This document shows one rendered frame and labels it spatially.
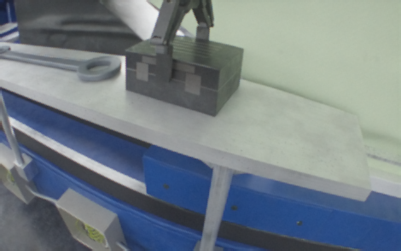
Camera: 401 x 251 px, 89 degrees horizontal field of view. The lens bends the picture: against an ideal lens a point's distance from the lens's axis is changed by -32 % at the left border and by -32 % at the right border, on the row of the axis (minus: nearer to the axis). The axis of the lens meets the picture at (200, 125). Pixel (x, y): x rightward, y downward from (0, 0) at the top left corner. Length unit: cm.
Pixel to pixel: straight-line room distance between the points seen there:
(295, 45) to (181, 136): 44
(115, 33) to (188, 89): 44
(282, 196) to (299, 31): 46
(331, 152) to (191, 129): 24
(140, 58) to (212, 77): 14
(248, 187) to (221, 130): 37
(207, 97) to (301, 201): 46
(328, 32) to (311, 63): 11
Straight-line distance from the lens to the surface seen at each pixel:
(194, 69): 45
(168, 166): 83
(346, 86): 79
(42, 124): 170
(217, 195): 67
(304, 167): 42
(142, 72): 51
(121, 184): 105
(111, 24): 86
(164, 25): 42
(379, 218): 91
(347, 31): 74
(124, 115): 48
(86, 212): 123
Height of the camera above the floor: 147
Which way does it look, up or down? 35 degrees down
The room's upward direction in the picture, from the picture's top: 5 degrees clockwise
